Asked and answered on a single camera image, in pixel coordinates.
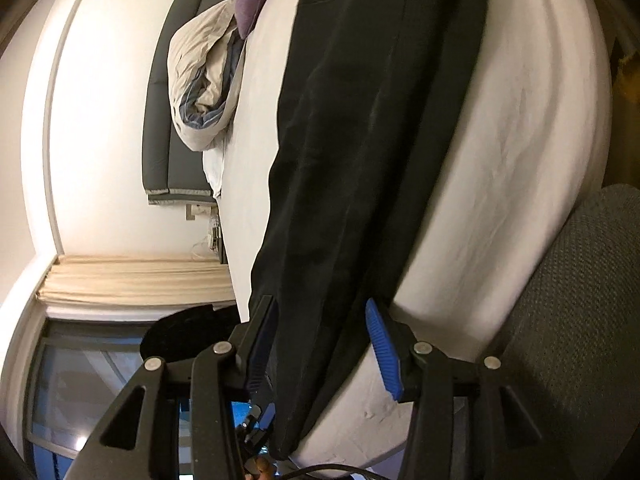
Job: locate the grey bedside table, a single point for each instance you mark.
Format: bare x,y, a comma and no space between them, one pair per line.
222,254

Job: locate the grey upholstered headboard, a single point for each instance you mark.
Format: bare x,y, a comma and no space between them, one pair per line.
171,173

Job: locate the cream and blue duvet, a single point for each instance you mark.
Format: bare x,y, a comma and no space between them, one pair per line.
205,66

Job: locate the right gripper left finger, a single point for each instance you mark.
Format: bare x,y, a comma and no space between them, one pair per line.
137,437

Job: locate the right hand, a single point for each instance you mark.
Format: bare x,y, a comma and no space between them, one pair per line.
259,468

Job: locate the dark mesh office chair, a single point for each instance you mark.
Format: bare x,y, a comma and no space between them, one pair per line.
572,340

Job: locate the black denim pants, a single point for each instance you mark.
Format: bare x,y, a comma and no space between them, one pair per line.
370,100

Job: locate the white pillow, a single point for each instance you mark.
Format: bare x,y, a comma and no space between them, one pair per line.
213,165

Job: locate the items on bedside table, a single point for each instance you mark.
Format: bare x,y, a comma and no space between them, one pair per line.
212,245

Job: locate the black garment on stand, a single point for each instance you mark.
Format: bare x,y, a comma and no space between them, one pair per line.
184,334

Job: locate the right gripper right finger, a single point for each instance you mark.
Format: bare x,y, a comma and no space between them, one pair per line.
465,416

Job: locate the cream curtain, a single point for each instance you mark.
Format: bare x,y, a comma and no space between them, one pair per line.
136,282

